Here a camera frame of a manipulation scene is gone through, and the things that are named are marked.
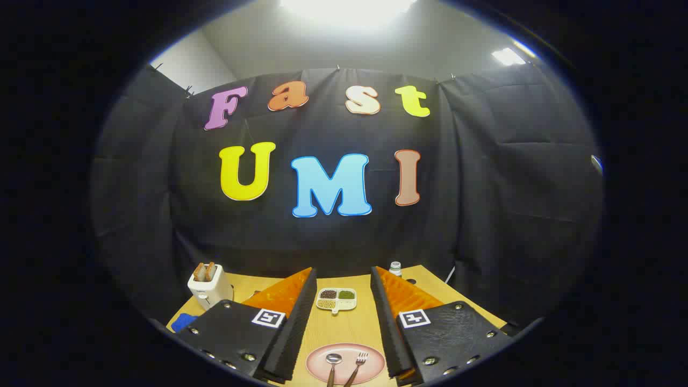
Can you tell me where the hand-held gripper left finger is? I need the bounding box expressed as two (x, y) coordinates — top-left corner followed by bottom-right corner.
(177, 267), (318, 385)

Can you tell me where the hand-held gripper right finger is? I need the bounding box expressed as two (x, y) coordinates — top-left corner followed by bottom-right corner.
(370, 266), (514, 386)

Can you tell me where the wooden handled metal fork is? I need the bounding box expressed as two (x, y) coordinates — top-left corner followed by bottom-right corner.
(344, 352), (369, 387)

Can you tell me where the wooden handled metal spoon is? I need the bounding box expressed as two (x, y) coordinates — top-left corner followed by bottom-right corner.
(325, 353), (343, 387)

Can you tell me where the pink round plate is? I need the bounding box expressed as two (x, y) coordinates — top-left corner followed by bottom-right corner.
(306, 343), (386, 385)

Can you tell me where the divided tray of beans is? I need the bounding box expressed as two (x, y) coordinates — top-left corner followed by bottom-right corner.
(316, 288), (357, 315)

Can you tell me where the white toaster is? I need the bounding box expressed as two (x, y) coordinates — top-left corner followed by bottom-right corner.
(187, 263), (234, 311)

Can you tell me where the blue cloth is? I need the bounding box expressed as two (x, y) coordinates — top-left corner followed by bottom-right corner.
(171, 313), (198, 334)

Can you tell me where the ceiling light panel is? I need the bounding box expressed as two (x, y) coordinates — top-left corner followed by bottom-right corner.
(279, 0), (417, 22)
(492, 47), (526, 66)

